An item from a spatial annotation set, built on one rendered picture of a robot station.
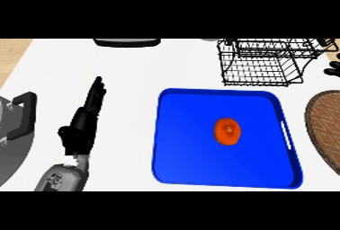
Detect brown woven placemat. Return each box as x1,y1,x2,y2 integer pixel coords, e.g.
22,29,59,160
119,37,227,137
304,89,340,177

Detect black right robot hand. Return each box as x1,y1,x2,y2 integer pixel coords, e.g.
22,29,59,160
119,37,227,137
322,59,340,77

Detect black and grey appliance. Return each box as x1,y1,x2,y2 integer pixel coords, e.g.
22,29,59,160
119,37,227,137
91,38,162,49

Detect black wire tiered basket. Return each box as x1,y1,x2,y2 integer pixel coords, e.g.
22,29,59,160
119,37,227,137
215,38,340,87

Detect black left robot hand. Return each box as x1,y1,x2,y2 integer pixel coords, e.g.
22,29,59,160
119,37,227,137
57,75,107,157

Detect blue plastic tray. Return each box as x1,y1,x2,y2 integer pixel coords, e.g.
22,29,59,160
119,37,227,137
150,87,306,190

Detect orange squash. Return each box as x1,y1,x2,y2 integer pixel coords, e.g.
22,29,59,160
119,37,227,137
212,117,242,146

